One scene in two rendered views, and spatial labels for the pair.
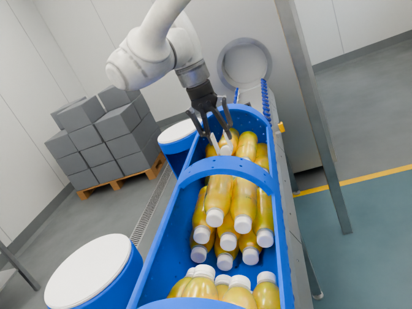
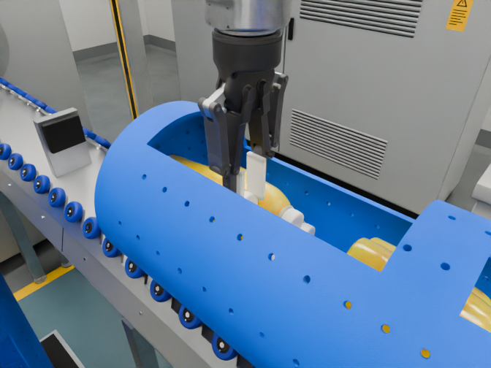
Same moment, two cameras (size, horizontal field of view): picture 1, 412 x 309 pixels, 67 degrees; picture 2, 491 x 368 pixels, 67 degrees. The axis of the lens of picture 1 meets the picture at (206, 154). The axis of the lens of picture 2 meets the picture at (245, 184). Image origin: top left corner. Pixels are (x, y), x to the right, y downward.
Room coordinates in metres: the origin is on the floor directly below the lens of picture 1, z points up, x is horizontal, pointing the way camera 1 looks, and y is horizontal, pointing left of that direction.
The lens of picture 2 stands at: (0.76, 0.32, 1.47)
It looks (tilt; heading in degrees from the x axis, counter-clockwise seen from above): 35 degrees down; 293
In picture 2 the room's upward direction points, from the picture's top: straight up
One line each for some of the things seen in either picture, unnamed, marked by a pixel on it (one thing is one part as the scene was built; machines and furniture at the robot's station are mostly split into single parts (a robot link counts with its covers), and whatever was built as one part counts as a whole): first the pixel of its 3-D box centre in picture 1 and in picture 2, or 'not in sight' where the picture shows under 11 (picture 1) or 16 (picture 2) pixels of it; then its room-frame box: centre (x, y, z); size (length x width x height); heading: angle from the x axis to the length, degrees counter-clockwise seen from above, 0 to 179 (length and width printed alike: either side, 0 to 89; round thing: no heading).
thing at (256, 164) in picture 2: (228, 140); (256, 176); (0.92, -0.08, 1.17); 0.03 x 0.01 x 0.07; 162
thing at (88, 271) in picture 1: (89, 267); not in sight; (0.81, 0.46, 1.03); 0.28 x 0.28 x 0.01
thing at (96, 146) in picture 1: (106, 138); not in sight; (4.26, 1.14, 0.59); 1.20 x 0.80 x 1.19; 71
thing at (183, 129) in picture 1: (179, 130); not in sight; (1.71, 0.08, 1.03); 0.28 x 0.28 x 0.01
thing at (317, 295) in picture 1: (303, 254); not in sight; (1.21, -0.23, 0.31); 0.06 x 0.06 x 0.63; 72
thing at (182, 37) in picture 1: (174, 38); not in sight; (0.91, -0.05, 1.51); 0.13 x 0.11 x 0.16; 129
